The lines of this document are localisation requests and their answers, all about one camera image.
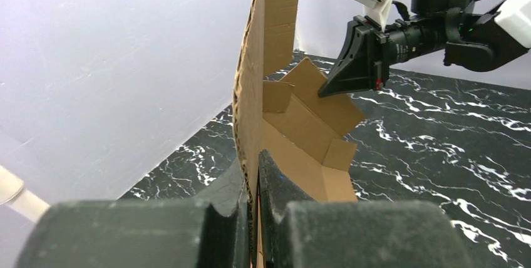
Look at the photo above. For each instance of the white pvc pipe frame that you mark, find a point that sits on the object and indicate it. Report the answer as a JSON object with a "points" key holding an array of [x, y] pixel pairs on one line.
{"points": [[17, 197]]}

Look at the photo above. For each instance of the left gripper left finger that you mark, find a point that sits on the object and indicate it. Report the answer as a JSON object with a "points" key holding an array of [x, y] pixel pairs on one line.
{"points": [[206, 230]]}

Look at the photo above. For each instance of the brown cardboard box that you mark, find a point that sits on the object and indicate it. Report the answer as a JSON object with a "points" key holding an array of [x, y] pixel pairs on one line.
{"points": [[303, 132]]}

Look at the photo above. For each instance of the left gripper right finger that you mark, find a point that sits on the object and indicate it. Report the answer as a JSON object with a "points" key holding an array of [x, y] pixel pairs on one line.
{"points": [[298, 231]]}

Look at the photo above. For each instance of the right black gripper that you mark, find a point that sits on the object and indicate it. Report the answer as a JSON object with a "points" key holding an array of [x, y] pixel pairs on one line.
{"points": [[368, 52]]}

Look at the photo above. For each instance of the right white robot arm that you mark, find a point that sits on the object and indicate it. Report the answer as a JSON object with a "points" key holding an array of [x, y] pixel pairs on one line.
{"points": [[477, 42]]}

